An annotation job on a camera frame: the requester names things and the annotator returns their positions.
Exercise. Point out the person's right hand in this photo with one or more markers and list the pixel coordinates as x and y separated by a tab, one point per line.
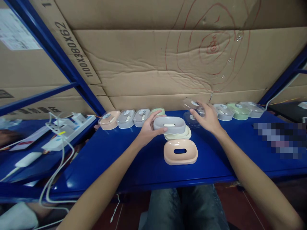
211	121

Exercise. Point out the large brown cardboard sheet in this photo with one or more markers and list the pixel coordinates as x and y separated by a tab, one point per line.
148	60

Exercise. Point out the person's left hand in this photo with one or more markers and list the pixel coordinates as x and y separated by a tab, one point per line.
147	131

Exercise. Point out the blue metal shelf frame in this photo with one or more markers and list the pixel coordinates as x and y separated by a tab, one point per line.
285	76
57	64

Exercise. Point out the cardboard box with white label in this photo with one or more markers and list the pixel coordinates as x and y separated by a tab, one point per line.
21	72

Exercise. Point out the white oblong device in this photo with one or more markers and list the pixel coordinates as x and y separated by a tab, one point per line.
28	159

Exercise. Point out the white charger plug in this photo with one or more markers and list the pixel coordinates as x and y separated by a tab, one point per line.
78	118

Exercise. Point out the person's legs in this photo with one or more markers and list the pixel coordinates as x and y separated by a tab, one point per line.
187	208

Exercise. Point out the white and red booklet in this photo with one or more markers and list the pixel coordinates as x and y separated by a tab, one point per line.
28	139

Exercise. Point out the pink open soap dish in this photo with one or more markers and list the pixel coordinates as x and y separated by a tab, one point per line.
180	157

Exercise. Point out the grey soap dish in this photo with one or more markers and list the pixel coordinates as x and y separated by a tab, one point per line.
173	122

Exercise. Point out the white cloth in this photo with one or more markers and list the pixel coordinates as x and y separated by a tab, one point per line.
16	216

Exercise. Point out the white power strip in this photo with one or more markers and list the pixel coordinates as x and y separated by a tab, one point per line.
72	124

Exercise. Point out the pink lidded soap box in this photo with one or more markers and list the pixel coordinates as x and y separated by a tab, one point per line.
109	121

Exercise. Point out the grey lidded soap box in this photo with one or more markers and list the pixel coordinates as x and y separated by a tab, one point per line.
141	118
254	109
126	119
224	112

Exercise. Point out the cream open soap dish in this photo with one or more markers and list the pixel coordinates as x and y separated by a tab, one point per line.
180	137

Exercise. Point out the small white box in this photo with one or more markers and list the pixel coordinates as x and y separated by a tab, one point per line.
53	144

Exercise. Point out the green lidded soap box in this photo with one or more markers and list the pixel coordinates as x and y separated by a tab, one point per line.
158	111
238	112

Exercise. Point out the clear plastic lid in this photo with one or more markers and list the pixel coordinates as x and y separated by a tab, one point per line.
189	103

